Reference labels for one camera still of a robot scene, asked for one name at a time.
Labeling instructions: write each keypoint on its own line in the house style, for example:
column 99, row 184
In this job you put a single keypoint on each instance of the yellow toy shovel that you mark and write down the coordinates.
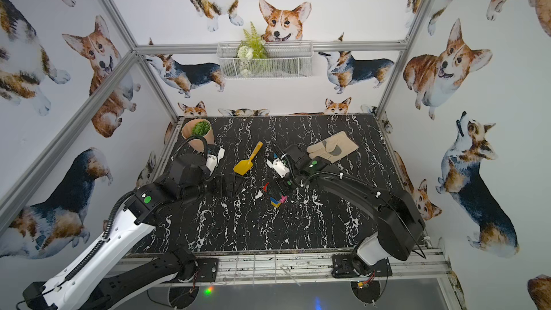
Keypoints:
column 244, row 166

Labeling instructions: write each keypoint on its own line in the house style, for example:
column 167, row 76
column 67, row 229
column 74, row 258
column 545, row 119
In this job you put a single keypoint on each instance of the white wire wall basket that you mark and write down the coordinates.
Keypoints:
column 273, row 60

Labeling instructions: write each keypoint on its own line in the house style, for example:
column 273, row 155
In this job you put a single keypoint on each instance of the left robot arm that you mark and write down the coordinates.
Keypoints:
column 84, row 284

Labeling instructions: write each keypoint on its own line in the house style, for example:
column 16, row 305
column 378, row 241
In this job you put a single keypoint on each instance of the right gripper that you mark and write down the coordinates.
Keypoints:
column 278, row 181

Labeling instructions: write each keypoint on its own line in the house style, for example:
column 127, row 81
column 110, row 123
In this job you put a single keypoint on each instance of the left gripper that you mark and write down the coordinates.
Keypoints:
column 226, row 183

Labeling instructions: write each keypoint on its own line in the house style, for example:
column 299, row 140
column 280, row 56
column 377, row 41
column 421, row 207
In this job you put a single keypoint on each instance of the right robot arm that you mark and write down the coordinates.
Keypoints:
column 399, row 226

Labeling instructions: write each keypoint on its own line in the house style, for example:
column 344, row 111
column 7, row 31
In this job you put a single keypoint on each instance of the green fern with white flower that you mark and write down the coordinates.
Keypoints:
column 251, row 53

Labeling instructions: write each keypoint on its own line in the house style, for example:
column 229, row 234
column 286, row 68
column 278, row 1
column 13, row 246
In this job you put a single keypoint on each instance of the cream canvas work glove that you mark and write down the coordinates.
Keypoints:
column 334, row 148

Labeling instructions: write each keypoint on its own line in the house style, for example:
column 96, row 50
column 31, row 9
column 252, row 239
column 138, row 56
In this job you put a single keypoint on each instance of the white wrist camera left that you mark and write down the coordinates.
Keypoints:
column 214, row 155

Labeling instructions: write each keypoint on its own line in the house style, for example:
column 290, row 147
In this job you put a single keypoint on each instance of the terracotta pot with green plant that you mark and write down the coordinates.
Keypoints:
column 198, row 127

